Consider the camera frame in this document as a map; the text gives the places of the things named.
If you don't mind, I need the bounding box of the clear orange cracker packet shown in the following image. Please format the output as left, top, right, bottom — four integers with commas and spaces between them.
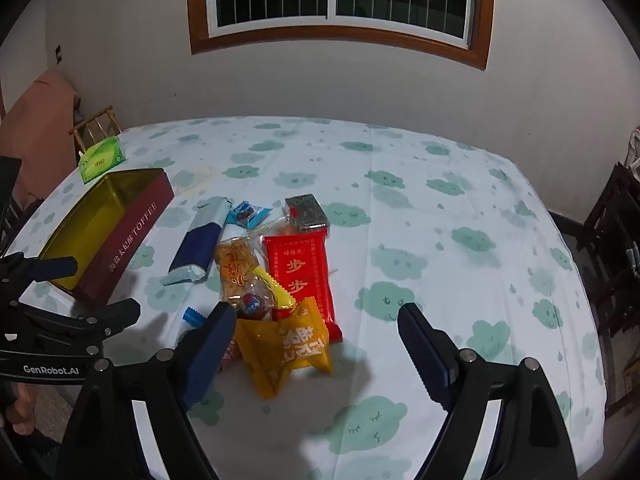
250, 217, 301, 241

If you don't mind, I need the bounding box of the clear packet with blue ends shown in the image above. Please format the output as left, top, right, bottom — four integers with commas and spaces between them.
175, 307, 206, 346

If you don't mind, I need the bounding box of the dark wooden furniture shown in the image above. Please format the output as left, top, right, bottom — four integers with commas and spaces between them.
582, 162, 640, 386

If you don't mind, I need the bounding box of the bamboo chair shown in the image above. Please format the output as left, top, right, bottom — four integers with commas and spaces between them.
69, 105, 123, 153

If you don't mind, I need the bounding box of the green tissue box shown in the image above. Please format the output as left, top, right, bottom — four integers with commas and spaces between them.
77, 135, 125, 184

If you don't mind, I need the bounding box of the dark grey snack packet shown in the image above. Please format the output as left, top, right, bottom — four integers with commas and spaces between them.
284, 193, 332, 233

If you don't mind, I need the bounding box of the wooden picture frame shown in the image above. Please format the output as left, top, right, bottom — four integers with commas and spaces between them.
186, 0, 496, 71

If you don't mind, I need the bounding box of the person's left hand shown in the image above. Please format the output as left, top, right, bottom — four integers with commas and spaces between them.
0, 383, 40, 436

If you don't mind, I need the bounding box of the red snack packet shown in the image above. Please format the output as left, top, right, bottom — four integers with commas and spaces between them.
262, 227, 343, 343

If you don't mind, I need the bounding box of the red and gold tin box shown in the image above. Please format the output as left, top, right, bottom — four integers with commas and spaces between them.
37, 167, 175, 308

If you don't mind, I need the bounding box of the clear peanut snack packet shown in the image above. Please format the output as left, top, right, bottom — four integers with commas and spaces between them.
214, 237, 266, 306

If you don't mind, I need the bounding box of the brown candy packet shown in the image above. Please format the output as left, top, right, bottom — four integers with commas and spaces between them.
232, 292, 273, 322

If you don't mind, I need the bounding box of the brown hanging cloth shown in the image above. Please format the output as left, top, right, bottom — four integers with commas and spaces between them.
0, 69, 81, 206

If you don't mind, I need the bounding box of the blue biscuit packet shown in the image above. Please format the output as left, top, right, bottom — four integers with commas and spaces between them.
225, 201, 273, 229

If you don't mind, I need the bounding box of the pink snack packet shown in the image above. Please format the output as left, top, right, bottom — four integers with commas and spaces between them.
217, 337, 236, 373

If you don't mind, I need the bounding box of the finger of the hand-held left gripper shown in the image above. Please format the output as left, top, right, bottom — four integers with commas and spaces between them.
7, 297, 142, 356
0, 255, 78, 286

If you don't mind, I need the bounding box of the navy and white snack bag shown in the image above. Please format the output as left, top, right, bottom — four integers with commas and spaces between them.
166, 196, 234, 287

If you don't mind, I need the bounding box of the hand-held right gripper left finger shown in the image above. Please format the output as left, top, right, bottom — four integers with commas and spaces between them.
55, 301, 237, 480

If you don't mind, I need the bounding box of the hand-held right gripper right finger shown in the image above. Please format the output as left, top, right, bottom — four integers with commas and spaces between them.
397, 302, 583, 480

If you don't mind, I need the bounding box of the orange pyramid snack packet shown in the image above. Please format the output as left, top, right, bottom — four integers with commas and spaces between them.
235, 296, 334, 400

